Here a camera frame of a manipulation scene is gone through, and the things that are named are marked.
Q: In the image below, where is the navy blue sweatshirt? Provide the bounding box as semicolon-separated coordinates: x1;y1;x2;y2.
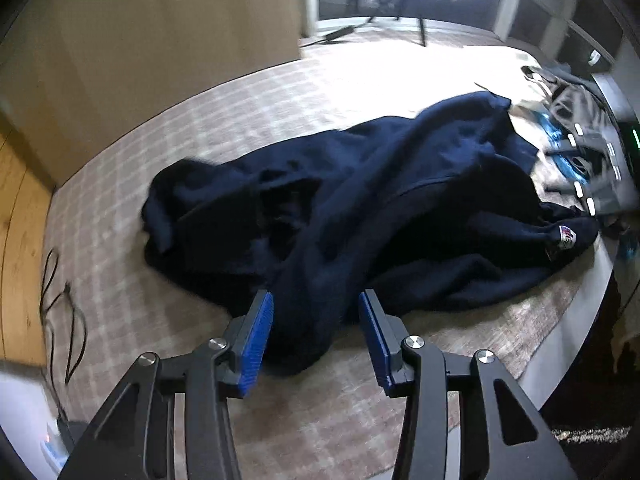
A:
141;91;599;375

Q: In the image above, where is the black power adapter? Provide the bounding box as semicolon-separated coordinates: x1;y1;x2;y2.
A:
56;416;88;453

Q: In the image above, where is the bright blue garment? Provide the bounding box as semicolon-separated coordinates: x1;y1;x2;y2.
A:
532;112;593;183

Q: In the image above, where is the orange pine wood board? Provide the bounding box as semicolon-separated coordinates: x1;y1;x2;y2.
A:
0;125;51;367

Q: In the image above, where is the grey garment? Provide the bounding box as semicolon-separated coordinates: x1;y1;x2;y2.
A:
521;65;639;217

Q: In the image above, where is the tall light wood board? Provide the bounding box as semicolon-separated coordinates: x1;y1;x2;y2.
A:
1;0;299;183

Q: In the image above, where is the black cable on table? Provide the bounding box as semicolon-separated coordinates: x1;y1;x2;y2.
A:
38;248;89;421

